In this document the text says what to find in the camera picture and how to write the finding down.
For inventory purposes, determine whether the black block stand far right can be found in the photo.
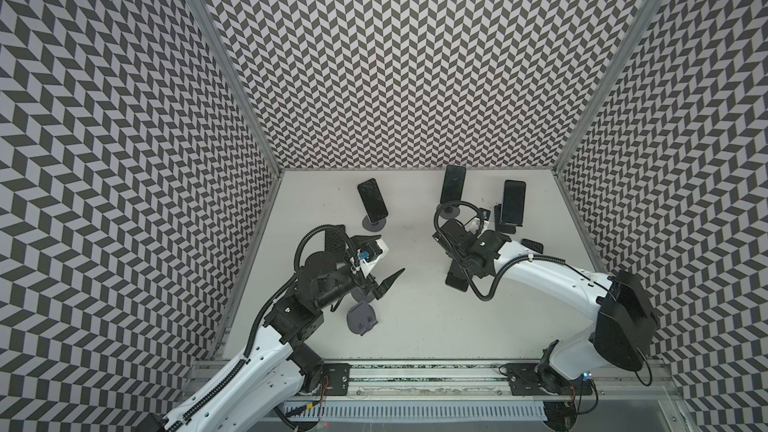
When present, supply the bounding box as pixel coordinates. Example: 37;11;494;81
493;204;517;235

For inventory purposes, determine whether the aluminium corner post left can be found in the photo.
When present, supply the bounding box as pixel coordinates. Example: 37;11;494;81
185;0;282;175

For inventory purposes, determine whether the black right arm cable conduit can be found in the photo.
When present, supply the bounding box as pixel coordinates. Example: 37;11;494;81
433;200;607;302

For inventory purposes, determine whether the round grey stand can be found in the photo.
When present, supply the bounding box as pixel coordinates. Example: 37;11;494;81
362;215;387;233
437;204;460;220
346;302;378;336
351;288;372;303

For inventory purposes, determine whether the aluminium corner post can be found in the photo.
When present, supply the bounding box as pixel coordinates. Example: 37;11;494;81
185;0;282;175
551;0;694;175

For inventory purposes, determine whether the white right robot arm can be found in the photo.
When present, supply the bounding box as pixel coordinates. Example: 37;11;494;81
433;219;660;395

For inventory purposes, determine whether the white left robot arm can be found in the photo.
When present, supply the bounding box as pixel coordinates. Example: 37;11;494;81
134;236;401;431

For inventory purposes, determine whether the green-edged phone on round stand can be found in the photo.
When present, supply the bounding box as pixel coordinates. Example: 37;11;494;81
440;165;466;204

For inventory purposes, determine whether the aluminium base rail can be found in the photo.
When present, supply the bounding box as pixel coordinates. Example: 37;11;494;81
185;359;679;403

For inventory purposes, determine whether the aluminium corner post right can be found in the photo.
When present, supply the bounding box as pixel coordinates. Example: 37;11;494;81
551;0;694;175

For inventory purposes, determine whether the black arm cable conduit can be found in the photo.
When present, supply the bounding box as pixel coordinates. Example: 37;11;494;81
164;223;361;432
433;200;607;302

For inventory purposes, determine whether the dark phone on block stand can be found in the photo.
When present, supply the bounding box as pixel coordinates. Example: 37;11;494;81
500;180;527;226

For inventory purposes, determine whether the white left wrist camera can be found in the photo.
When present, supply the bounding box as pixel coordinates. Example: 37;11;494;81
351;235;389;268

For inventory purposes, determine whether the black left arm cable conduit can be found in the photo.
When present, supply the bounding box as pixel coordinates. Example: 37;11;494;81
164;223;361;432

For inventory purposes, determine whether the white slotted cable duct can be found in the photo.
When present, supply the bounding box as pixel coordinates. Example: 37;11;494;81
291;401;546;423

